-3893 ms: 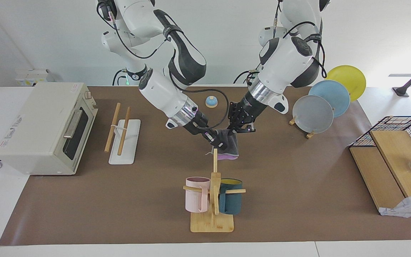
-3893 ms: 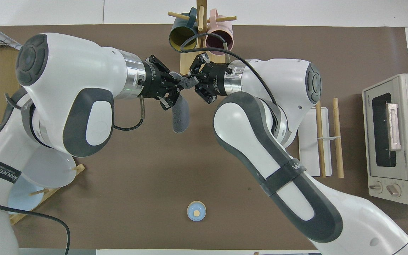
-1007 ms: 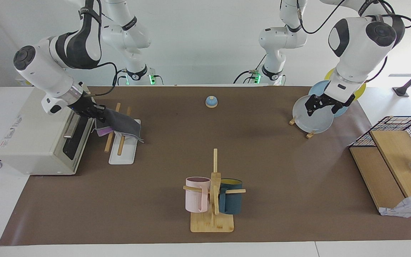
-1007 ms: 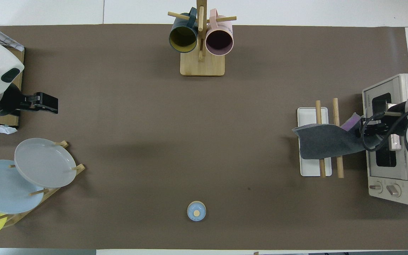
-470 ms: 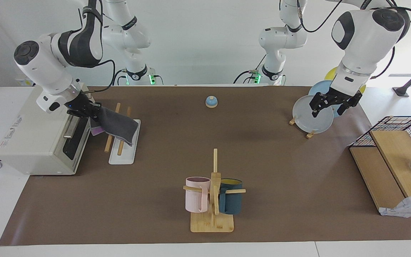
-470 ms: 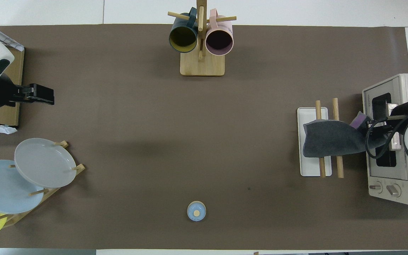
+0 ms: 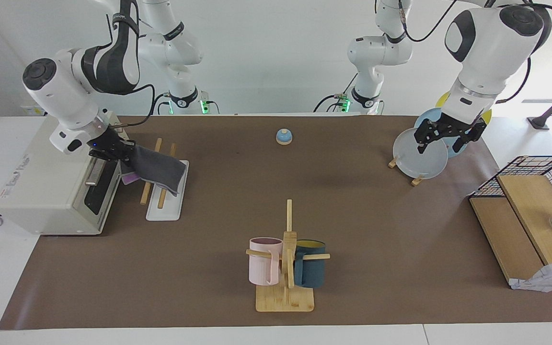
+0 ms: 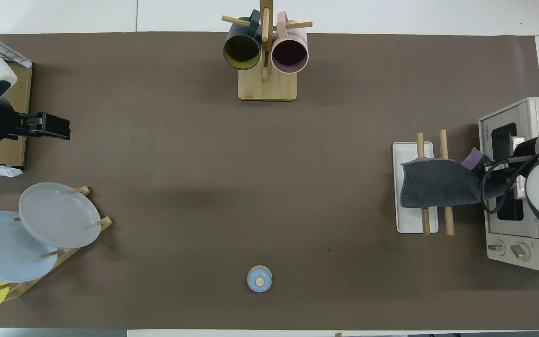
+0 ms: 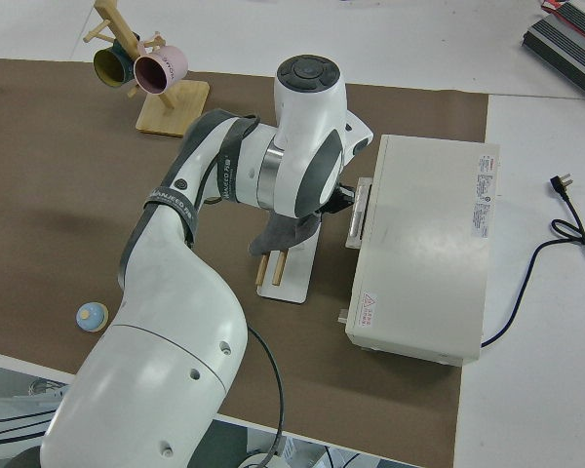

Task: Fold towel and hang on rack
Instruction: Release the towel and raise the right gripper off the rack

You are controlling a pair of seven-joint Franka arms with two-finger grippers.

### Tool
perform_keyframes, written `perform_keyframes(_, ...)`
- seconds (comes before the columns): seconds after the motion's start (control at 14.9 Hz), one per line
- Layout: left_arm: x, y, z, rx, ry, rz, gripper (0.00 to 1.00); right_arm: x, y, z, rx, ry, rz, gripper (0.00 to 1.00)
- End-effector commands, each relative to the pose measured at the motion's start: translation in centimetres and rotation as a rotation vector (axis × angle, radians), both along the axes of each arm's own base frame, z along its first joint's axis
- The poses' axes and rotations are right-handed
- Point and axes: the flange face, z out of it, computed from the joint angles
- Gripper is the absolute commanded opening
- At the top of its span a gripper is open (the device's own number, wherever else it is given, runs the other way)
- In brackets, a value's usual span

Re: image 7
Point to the grey plate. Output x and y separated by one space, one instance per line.
424 163

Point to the wooden plate rack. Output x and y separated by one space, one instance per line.
417 181

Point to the brown table mat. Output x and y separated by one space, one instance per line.
199 268

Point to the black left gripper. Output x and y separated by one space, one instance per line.
451 127

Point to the wooden mug tree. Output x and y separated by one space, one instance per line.
285 302

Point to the white patterned paper sheet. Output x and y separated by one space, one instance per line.
549 278

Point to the purple grey towel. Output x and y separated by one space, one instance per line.
161 167

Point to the white power strip box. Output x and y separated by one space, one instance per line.
34 111

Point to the pink mug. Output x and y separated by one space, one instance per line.
261 268

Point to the white wooden towel rack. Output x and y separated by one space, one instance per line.
173 211

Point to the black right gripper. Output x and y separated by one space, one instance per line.
108 146

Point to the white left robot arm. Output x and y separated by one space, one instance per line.
487 48

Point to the light blue plate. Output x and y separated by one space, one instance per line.
424 120

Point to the blue round call bell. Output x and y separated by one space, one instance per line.
284 138

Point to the wooden box shelf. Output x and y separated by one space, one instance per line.
506 230

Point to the beige toaster oven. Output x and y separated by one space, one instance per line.
41 191

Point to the yellow plate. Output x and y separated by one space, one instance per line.
441 100

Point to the dark teal mug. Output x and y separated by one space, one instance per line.
312 273

